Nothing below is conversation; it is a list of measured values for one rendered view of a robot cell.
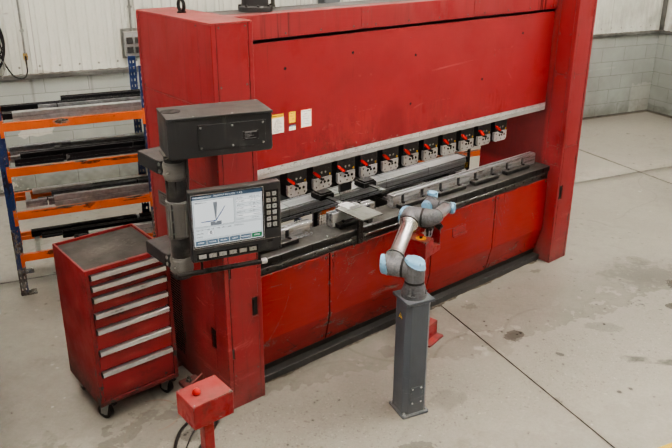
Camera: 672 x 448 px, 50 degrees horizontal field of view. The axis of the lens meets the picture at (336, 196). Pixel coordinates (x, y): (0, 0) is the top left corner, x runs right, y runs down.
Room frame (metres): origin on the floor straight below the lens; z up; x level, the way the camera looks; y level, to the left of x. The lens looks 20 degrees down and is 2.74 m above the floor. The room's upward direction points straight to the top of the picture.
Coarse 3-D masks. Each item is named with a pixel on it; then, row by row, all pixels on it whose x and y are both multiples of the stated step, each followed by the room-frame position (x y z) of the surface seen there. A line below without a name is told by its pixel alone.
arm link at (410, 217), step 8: (408, 208) 4.05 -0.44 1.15; (416, 208) 4.05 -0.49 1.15; (424, 208) 4.04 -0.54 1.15; (400, 216) 4.03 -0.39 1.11; (408, 216) 3.99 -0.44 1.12; (416, 216) 4.00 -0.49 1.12; (400, 224) 4.01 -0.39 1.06; (408, 224) 3.95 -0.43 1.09; (416, 224) 3.98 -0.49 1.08; (400, 232) 3.89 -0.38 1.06; (408, 232) 3.90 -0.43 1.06; (400, 240) 3.83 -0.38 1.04; (408, 240) 3.86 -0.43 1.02; (392, 248) 3.78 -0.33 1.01; (400, 248) 3.77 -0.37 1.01; (384, 256) 3.70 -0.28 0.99; (392, 256) 3.69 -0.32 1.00; (400, 256) 3.71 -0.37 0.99; (384, 264) 3.66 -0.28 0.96; (392, 264) 3.65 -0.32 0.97; (384, 272) 3.66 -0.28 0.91; (392, 272) 3.64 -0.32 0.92
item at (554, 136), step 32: (576, 0) 5.71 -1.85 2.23; (576, 32) 5.69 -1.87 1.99; (576, 64) 5.73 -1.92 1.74; (576, 96) 5.76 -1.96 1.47; (512, 128) 6.08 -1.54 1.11; (544, 128) 5.83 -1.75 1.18; (576, 128) 5.80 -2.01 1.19; (480, 160) 6.33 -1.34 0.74; (544, 160) 5.81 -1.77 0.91; (576, 160) 5.84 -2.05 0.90; (544, 224) 5.75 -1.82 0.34; (544, 256) 5.73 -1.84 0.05
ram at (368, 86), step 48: (288, 48) 4.17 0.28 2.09; (336, 48) 4.40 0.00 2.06; (384, 48) 4.66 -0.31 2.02; (432, 48) 4.95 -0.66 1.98; (480, 48) 5.28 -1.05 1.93; (528, 48) 5.65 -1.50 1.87; (288, 96) 4.17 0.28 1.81; (336, 96) 4.40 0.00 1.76; (384, 96) 4.67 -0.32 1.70; (432, 96) 4.96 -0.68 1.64; (480, 96) 5.30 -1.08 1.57; (528, 96) 5.69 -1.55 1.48; (288, 144) 4.16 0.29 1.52; (336, 144) 4.40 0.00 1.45
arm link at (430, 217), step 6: (438, 204) 4.37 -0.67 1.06; (444, 204) 4.29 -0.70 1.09; (450, 204) 4.35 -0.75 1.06; (426, 210) 4.02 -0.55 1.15; (432, 210) 4.03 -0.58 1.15; (438, 210) 4.07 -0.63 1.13; (444, 210) 4.18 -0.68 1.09; (450, 210) 4.32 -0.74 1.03; (426, 216) 3.99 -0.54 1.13; (432, 216) 3.99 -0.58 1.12; (438, 216) 4.02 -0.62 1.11; (444, 216) 4.17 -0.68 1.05; (426, 222) 3.98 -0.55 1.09; (432, 222) 3.99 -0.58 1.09; (438, 222) 4.02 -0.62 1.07
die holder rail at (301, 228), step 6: (294, 222) 4.26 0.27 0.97; (300, 222) 4.26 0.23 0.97; (306, 222) 4.26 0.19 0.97; (282, 228) 4.16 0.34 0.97; (288, 228) 4.17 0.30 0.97; (294, 228) 4.20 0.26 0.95; (300, 228) 4.23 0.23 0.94; (306, 228) 4.26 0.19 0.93; (282, 234) 4.14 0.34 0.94; (288, 234) 4.18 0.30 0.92; (294, 234) 4.20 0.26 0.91; (300, 234) 4.23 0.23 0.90; (306, 234) 4.26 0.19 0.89
